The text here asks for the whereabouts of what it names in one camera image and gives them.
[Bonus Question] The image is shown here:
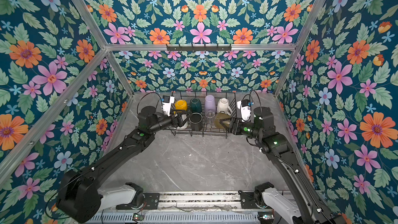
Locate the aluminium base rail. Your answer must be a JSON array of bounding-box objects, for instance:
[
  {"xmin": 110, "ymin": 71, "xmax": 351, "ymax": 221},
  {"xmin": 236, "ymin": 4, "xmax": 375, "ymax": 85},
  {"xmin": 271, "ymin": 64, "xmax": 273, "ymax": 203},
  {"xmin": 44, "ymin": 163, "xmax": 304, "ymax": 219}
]
[{"xmin": 88, "ymin": 190, "xmax": 287, "ymax": 224}]

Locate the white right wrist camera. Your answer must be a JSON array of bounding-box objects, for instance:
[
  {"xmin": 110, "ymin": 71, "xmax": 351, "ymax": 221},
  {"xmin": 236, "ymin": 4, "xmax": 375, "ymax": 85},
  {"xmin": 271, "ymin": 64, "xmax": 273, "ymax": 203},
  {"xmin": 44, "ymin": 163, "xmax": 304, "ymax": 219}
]
[{"xmin": 237, "ymin": 99, "xmax": 251, "ymax": 122}]

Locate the yellow plastic cup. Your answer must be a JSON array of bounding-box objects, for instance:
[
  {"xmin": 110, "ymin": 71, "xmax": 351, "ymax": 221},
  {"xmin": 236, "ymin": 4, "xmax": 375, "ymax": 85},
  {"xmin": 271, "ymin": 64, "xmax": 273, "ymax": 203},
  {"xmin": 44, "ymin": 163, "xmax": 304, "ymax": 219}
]
[{"xmin": 175, "ymin": 100, "xmax": 188, "ymax": 111}]

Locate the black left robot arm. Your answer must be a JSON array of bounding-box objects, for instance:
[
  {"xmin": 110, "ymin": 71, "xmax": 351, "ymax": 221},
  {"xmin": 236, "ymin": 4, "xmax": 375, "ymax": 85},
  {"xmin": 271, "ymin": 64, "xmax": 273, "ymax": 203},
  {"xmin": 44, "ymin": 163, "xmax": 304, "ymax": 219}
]
[{"xmin": 56, "ymin": 106, "xmax": 191, "ymax": 223}]

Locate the black mug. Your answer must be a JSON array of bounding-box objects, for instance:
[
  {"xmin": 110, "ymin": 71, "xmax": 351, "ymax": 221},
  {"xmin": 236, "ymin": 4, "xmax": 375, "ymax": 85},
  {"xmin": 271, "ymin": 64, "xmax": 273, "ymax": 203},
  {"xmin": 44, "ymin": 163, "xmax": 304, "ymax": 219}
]
[{"xmin": 189, "ymin": 113, "xmax": 203, "ymax": 131}]

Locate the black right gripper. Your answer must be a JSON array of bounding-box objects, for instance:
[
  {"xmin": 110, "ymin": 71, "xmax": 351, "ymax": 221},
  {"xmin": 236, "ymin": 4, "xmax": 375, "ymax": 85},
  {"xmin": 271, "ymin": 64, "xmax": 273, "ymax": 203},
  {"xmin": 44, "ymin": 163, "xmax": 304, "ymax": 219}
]
[{"xmin": 221, "ymin": 117, "xmax": 263, "ymax": 142}]

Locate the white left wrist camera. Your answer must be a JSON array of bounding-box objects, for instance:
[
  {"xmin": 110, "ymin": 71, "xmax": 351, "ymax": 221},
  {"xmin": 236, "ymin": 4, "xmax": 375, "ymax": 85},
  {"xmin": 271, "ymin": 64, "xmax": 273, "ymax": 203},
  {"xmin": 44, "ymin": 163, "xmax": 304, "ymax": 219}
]
[{"xmin": 162, "ymin": 95, "xmax": 175, "ymax": 116}]

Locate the lilac plastic cup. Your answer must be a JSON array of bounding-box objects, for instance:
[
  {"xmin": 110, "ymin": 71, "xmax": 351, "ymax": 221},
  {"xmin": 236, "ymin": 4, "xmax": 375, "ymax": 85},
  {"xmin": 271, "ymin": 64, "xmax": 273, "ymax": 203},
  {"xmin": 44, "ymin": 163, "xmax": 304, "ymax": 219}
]
[{"xmin": 204, "ymin": 94, "xmax": 217, "ymax": 114}]

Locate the small green circuit board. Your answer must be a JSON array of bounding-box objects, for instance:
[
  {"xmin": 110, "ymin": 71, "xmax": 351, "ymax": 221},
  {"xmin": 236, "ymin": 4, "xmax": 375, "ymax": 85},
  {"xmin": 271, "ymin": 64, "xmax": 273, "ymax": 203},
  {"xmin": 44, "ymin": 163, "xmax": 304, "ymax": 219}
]
[{"xmin": 133, "ymin": 213, "xmax": 145, "ymax": 222}]

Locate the black wire dish rack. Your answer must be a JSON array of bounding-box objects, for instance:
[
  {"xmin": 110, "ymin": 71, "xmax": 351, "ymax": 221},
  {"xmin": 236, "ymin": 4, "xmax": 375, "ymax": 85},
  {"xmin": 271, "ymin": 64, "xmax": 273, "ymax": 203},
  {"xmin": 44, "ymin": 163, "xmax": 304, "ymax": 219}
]
[{"xmin": 163, "ymin": 91, "xmax": 237, "ymax": 138}]

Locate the black wall hook rail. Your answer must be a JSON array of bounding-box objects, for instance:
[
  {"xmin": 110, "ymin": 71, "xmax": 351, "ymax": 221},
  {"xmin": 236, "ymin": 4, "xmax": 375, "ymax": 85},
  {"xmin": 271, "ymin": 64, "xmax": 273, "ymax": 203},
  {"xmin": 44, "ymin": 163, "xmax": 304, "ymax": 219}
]
[{"xmin": 166, "ymin": 44, "xmax": 232, "ymax": 52}]

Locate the cream ceramic mug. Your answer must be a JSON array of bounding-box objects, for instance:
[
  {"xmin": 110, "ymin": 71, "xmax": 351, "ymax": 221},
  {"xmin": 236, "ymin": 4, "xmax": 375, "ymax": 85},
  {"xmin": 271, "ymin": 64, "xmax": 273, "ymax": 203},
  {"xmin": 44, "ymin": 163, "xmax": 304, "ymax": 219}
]
[{"xmin": 217, "ymin": 98, "xmax": 233, "ymax": 116}]

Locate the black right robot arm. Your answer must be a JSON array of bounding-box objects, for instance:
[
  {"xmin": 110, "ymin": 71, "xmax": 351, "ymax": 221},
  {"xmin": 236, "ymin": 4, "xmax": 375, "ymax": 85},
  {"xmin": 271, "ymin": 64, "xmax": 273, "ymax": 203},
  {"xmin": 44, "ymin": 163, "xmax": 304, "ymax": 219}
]
[{"xmin": 215, "ymin": 107, "xmax": 346, "ymax": 224}]

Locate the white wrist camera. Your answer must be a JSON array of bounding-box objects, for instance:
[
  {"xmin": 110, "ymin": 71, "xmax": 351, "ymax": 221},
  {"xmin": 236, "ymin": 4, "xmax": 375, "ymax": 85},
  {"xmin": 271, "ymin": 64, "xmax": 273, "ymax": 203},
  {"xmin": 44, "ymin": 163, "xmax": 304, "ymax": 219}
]
[
  {"xmin": 237, "ymin": 99, "xmax": 251, "ymax": 122},
  {"xmin": 162, "ymin": 95, "xmax": 175, "ymax": 116}
]

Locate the clear glass cup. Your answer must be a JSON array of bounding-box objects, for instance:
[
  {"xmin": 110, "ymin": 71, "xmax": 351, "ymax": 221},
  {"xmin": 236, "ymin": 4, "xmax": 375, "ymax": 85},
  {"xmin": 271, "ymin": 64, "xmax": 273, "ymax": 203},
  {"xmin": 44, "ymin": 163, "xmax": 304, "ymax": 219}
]
[{"xmin": 205, "ymin": 111, "xmax": 216, "ymax": 128}]

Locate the olive green glass cup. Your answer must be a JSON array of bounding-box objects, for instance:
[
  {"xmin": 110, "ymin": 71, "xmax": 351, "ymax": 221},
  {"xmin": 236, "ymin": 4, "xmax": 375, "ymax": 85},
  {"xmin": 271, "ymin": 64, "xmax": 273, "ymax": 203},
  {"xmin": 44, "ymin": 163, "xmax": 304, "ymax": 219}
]
[{"xmin": 214, "ymin": 113, "xmax": 231, "ymax": 130}]

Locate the cream and green mug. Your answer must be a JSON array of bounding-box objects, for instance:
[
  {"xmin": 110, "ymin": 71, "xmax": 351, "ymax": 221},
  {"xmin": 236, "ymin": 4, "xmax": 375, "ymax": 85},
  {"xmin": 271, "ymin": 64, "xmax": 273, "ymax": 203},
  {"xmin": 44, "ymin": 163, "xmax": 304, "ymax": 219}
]
[{"xmin": 190, "ymin": 98, "xmax": 202, "ymax": 114}]

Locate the red and white mug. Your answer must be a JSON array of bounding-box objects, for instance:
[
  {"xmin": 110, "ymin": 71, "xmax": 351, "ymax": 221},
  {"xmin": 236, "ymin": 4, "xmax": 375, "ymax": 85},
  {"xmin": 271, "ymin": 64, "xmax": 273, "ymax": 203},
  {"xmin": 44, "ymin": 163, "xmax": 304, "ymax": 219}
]
[{"xmin": 177, "ymin": 115, "xmax": 188, "ymax": 130}]

